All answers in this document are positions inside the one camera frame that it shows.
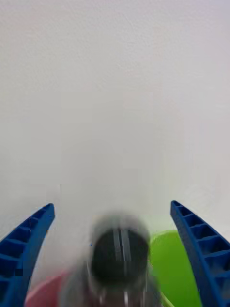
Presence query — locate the dark plastic bottle black cap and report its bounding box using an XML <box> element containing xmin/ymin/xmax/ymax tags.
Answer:
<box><xmin>59</xmin><ymin>211</ymin><xmax>165</xmax><ymax>307</ymax></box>

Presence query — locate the pink plastic bin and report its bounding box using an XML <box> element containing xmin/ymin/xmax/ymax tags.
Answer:
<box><xmin>23</xmin><ymin>270</ymin><xmax>75</xmax><ymax>307</ymax></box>

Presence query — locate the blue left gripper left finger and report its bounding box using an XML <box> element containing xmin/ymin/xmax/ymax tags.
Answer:
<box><xmin>0</xmin><ymin>203</ymin><xmax>56</xmax><ymax>307</ymax></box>

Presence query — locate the green plastic bin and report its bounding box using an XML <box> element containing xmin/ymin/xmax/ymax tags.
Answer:
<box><xmin>148</xmin><ymin>230</ymin><xmax>204</xmax><ymax>307</ymax></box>

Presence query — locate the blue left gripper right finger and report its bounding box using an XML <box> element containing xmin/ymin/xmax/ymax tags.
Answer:
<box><xmin>170</xmin><ymin>200</ymin><xmax>230</xmax><ymax>307</ymax></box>

